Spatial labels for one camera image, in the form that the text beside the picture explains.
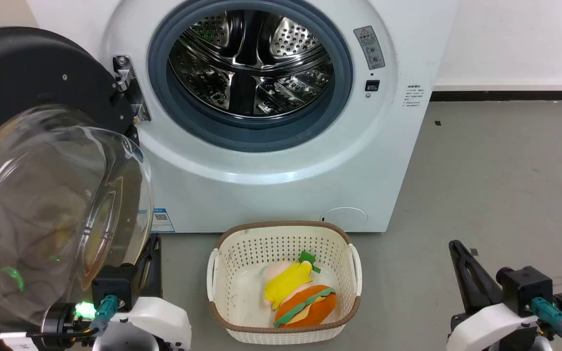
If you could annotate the orange burger plush toy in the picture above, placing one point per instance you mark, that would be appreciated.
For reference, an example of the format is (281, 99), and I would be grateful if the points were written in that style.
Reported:
(310, 307)

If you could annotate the grey warning sticker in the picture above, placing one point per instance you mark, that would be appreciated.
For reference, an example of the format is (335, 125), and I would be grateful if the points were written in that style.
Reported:
(370, 47)

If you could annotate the black wall baseboard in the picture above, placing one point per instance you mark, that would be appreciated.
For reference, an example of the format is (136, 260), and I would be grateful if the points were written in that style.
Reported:
(510, 96)

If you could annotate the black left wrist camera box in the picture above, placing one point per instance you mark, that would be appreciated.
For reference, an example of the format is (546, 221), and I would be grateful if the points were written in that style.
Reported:
(115, 287)

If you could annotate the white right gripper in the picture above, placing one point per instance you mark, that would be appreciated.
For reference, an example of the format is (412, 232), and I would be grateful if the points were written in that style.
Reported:
(491, 326)

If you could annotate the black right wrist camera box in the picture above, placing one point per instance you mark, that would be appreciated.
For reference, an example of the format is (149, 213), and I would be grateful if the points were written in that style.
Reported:
(525, 290)

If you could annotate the blue QR code sticker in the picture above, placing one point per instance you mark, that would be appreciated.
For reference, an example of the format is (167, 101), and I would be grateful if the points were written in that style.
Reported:
(162, 220)

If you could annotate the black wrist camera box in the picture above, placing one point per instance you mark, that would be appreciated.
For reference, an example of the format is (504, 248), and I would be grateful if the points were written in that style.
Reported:
(525, 290)
(115, 287)

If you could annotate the round white filter cover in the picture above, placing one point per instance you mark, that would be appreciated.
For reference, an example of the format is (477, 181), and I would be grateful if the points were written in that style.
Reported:
(344, 218)

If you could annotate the white plastic laundry basket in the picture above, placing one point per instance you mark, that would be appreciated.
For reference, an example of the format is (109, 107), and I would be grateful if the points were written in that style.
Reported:
(242, 248)

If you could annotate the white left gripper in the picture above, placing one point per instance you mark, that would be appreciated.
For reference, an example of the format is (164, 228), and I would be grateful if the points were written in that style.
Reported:
(159, 319)

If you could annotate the small printed text label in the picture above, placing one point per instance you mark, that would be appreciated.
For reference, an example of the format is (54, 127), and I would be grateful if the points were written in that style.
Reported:
(413, 95)

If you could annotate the yellow and pink plush toy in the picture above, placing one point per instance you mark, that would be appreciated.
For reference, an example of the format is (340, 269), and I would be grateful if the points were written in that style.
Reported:
(288, 285)

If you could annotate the white front-load washing machine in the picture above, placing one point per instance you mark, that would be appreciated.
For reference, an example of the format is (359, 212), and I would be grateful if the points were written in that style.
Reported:
(286, 195)

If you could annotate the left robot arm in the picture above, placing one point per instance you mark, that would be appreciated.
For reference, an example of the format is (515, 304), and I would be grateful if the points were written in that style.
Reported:
(56, 321)

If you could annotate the metal door hinge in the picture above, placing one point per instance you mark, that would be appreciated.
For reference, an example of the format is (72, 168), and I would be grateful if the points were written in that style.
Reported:
(126, 78)

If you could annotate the black-rimmed glass washer door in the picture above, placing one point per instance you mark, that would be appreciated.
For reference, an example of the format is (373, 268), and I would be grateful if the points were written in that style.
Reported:
(27, 68)

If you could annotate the steel perforated washer drum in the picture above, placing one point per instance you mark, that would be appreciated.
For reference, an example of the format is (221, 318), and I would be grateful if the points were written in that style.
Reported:
(251, 63)

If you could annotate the black door latch slot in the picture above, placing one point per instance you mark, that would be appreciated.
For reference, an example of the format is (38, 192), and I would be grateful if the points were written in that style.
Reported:
(372, 86)

